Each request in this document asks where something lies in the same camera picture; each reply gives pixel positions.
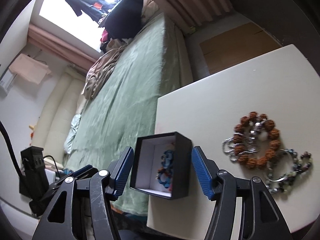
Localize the green bed blanket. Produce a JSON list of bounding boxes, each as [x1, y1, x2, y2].
[[63, 12, 193, 217]]

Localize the silver ball chain bracelet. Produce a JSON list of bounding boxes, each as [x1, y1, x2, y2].
[[222, 122, 266, 163]]

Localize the black cable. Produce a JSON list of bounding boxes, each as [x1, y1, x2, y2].
[[0, 119, 25, 181]]

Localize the beige cloth on wall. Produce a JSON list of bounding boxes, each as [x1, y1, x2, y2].
[[9, 54, 52, 85]]

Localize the beige crumpled blanket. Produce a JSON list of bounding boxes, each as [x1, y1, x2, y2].
[[81, 44, 127, 100]]

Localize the black jewelry box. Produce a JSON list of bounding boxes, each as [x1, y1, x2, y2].
[[130, 132, 193, 200]]

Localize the cream padded headboard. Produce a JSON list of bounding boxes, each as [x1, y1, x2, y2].
[[31, 71, 85, 162]]

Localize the dark clothes pile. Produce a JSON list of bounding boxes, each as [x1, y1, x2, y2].
[[104, 0, 143, 39]]

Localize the brown rudraksha bead bracelet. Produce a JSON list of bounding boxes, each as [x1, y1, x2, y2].
[[233, 111, 282, 170]]

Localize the dark multicolor bead bracelet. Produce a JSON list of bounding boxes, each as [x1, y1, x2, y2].
[[285, 149, 314, 193]]

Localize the wall air conditioner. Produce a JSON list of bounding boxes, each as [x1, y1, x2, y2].
[[1, 69, 17, 95]]

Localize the white leather side table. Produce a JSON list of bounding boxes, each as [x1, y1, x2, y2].
[[155, 45, 319, 232]]

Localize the pink curtain left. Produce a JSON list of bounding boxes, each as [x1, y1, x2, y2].
[[27, 24, 97, 72]]

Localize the hanging dark clothes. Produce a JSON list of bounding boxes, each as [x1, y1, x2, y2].
[[65, 0, 116, 23]]

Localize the silver bangle ring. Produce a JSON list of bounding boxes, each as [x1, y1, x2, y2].
[[265, 149, 299, 183]]

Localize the flat cardboard on floor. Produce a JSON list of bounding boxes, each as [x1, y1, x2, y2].
[[200, 22, 281, 74]]

